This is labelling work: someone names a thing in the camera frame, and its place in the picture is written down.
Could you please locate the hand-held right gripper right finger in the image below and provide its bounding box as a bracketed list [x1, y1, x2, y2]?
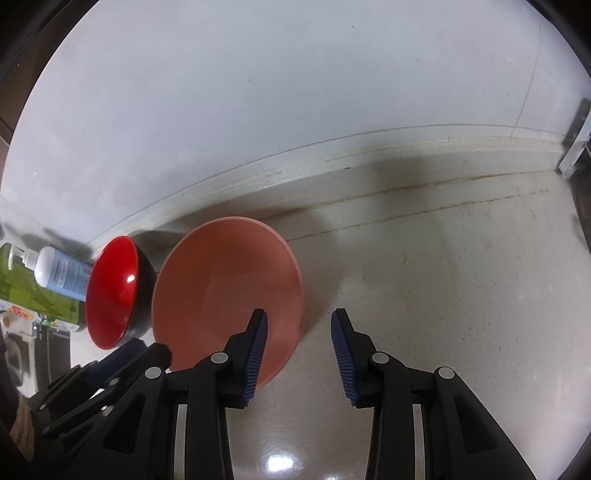
[331, 308, 539, 480]

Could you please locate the person's left hand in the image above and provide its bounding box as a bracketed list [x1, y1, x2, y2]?
[11, 399, 40, 460]

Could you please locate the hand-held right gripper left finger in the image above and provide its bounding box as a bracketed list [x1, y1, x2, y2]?
[69, 308, 269, 480]

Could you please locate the red and black bowl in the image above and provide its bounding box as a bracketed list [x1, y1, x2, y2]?
[84, 235, 158, 350]

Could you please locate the pink plate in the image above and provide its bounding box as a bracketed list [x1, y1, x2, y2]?
[151, 216, 305, 389]

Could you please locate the white pump bottle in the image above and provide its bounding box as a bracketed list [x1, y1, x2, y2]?
[10, 246, 93, 304]

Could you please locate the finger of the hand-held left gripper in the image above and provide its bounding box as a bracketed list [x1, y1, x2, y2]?
[42, 344, 172, 438]
[45, 338, 148, 408]

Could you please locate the white rack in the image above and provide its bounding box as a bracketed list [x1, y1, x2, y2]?
[558, 99, 591, 179]

